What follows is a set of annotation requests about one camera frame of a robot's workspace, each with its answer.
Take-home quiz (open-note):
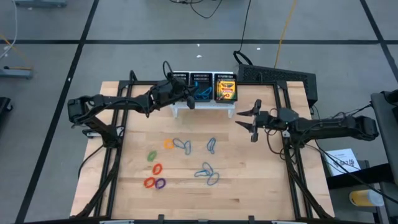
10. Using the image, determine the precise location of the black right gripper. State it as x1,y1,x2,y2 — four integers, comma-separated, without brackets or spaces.
234,99,281,143

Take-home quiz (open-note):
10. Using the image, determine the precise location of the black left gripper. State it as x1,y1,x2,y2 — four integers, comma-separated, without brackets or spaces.
169,77,198,110

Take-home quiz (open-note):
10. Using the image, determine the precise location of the yellow crayon box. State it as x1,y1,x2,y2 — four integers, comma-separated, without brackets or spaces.
215,80,236,101

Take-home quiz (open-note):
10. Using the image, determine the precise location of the grey side desk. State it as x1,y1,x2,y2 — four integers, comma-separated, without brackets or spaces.
370,90,398,224

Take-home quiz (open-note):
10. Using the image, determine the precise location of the white perforated metal shelf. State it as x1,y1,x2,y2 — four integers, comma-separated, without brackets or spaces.
170,70,236,119

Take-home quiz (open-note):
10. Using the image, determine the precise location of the white printed paper sheet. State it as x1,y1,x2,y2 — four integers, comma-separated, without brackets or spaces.
323,148,362,177

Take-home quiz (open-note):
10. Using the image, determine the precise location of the black shelf board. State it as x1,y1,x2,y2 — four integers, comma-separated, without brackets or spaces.
326,163,398,190

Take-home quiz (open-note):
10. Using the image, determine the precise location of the yellow cylindrical container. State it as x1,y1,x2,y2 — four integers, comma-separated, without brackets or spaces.
348,189,385,208

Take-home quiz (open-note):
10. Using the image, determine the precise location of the grey stand foot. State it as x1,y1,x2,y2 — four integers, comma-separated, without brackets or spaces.
0,66,33,80
14,0,68,9

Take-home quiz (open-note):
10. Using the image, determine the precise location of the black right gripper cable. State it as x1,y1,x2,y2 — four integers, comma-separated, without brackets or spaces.
266,129,292,160

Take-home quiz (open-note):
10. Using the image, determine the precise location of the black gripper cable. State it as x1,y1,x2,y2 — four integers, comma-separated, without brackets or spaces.
266,129,292,160
162,60,175,82

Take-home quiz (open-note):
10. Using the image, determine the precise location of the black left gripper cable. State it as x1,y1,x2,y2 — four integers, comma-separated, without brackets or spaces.
162,60,175,82

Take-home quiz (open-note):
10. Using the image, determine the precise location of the black aluminium table frame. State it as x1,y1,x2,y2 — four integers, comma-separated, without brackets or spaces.
73,70,335,220

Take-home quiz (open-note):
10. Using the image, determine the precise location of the thick black cable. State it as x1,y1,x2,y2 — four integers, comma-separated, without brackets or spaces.
233,0,253,66

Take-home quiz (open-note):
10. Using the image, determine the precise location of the thin black floor cable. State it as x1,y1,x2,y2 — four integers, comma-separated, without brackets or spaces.
169,0,223,19

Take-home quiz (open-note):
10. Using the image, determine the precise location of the yellow cable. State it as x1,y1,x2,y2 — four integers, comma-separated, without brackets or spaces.
274,0,295,68

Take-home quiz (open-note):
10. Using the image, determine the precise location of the purple coil keychain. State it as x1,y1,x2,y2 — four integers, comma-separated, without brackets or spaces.
154,175,167,189

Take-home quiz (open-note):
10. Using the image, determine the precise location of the black base cable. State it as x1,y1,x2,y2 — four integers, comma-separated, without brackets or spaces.
77,144,106,180
306,143,398,205

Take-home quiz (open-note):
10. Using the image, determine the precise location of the orange cable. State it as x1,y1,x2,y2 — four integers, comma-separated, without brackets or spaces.
0,33,34,70

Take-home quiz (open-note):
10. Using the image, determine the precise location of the white cable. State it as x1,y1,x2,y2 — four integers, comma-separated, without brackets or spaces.
0,0,19,60

